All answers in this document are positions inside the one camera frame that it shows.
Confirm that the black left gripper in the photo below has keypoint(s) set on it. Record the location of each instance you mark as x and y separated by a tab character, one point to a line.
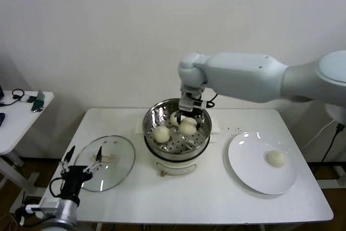
74	179

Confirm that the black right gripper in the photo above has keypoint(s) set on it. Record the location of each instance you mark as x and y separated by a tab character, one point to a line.
193	92

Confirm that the white steamed baozi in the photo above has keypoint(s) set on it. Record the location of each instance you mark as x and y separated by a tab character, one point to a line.
187	128
174	119
162	134
275	158

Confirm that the round glass pot lid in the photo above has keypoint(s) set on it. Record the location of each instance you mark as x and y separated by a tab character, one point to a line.
116	166

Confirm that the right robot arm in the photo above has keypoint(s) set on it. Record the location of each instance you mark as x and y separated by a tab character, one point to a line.
243	79

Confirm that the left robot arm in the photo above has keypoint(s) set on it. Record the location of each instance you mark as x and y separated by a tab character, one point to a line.
69	212

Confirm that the perforated steel steamer basket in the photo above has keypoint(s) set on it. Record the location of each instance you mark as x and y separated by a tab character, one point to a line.
158	117

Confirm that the white electric cooking pot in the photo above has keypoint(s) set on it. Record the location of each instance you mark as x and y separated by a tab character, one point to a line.
175	164

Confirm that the white round plate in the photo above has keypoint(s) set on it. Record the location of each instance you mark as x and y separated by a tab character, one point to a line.
243	144

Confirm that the green tool with grey sheet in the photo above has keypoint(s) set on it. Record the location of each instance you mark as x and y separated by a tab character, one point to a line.
38	104

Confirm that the white side table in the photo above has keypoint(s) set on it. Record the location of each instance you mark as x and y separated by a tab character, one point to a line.
16	133

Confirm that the small black device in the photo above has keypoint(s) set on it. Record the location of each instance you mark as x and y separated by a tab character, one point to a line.
31	99

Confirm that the small white box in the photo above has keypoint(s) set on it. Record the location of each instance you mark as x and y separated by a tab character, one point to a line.
25	99

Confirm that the dark blue object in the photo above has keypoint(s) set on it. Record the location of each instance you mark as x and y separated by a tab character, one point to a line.
2	120

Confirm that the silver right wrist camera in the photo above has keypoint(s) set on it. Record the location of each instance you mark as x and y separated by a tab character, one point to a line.
190	104

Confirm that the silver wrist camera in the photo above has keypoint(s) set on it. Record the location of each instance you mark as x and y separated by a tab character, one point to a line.
190	104
44	205

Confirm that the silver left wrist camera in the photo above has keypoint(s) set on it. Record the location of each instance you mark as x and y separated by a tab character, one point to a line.
44	205

